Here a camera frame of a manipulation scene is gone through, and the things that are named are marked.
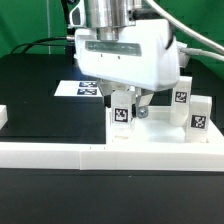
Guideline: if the grey camera cable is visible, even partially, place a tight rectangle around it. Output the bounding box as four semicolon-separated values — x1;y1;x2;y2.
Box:
143;0;224;64

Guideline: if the white U-shaped obstacle fence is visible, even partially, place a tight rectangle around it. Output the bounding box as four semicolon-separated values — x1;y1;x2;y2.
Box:
0;104;224;172

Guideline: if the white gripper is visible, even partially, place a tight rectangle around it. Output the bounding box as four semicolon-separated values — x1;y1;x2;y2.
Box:
75;19;180;119

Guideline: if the white square table top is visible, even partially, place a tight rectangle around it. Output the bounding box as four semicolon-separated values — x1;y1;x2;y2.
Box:
106;106;224;144

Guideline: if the black cable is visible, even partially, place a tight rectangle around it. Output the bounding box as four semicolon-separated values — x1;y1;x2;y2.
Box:
9;0;81;55

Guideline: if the white sheet with markers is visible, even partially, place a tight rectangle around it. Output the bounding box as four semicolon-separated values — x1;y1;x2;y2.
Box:
54;80;102;97

